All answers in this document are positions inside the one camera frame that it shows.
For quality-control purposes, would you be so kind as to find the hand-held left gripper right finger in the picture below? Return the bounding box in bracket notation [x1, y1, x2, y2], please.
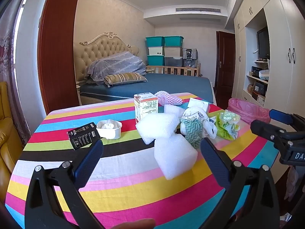
[200, 137, 280, 229]

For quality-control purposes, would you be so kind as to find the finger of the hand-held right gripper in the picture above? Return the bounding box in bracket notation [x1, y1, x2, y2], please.
[269, 109, 305, 131]
[250, 120, 296, 151]

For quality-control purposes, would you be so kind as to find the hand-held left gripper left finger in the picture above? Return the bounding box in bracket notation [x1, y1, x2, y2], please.
[25, 138, 105, 229]

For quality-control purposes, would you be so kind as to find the pink-lined trash bin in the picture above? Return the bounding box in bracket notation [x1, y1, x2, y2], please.
[227, 98, 271, 124]

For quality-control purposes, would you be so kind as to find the small black carton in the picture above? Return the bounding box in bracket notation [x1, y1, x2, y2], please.
[67, 122, 102, 151]

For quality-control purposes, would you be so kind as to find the white plastic bag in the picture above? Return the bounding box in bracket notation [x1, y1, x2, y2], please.
[202, 118, 218, 139]

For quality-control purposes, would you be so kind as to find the white plastic cup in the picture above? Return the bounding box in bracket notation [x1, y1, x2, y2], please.
[96, 119, 123, 140]

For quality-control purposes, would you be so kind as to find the green plastic bag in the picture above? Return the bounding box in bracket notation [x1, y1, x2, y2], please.
[216, 110, 241, 141]

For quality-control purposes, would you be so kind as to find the green wavy patterned wrapper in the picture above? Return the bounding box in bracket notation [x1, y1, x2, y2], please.
[180, 117, 205, 148]

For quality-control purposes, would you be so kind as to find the white foam sheet piece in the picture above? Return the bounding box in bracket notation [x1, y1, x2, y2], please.
[154, 136, 198, 180]
[136, 113, 180, 145]
[164, 104, 185, 118]

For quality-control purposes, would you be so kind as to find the white tissue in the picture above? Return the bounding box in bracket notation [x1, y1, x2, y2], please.
[99, 119, 120, 129]

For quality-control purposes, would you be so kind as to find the white paper bag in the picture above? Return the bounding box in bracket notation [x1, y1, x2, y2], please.
[181, 107, 208, 124]

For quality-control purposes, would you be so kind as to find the plain white carton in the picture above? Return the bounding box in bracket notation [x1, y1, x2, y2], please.
[188, 98, 210, 111]

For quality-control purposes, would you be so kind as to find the pink foam fruit net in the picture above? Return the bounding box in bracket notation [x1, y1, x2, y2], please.
[155, 90, 184, 106]

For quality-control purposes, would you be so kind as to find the tall printed medicine carton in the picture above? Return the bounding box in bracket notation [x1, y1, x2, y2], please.
[133, 92, 159, 124]

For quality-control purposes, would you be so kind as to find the person's left hand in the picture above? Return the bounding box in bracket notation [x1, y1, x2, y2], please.
[112, 218, 156, 229]

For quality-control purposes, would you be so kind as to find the pale pink cloth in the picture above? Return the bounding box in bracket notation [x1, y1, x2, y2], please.
[286, 167, 299, 204]

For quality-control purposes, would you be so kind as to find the black safe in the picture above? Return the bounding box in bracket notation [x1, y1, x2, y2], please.
[254, 81, 267, 96]

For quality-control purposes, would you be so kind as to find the rainbow striped tablecloth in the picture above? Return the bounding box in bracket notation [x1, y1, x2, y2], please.
[5, 98, 284, 229]

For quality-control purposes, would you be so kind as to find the dark wooden door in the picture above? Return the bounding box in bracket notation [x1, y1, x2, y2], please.
[216, 31, 236, 101]

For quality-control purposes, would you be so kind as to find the black television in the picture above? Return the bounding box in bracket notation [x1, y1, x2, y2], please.
[257, 26, 271, 60]

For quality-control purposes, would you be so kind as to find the yellow leather sofa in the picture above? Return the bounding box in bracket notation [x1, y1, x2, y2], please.
[0, 81, 24, 189]

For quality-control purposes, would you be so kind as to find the white built-in wardrobe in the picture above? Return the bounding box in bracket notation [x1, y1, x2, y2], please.
[232, 0, 305, 184]

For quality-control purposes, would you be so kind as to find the striped pillow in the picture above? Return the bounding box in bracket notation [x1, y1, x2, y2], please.
[104, 72, 148, 86]

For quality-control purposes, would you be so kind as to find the bed with blue cover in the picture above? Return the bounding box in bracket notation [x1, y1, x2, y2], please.
[79, 73, 215, 105]

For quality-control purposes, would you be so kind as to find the grey-blue duvet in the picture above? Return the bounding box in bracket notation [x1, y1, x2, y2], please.
[85, 51, 147, 85]

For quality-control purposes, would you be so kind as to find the chequered bag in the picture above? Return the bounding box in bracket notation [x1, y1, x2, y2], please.
[182, 48, 199, 68]

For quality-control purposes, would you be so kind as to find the beige tufted headboard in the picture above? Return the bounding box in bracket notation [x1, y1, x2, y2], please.
[79, 32, 140, 83]

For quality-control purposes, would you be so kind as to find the red-brown wooden panel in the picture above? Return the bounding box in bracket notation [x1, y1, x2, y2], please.
[38, 0, 83, 115]

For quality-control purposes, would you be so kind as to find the stack of plastic storage bins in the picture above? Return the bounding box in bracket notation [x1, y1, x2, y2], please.
[145, 36, 185, 67]

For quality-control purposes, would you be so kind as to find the ceiling air vent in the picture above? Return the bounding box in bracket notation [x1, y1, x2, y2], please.
[176, 8, 222, 13]

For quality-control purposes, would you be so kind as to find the lace curtain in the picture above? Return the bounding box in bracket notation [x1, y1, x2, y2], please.
[0, 0, 26, 146]

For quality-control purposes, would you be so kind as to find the wooden crib rail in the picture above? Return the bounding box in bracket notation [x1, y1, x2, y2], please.
[146, 64, 202, 77]

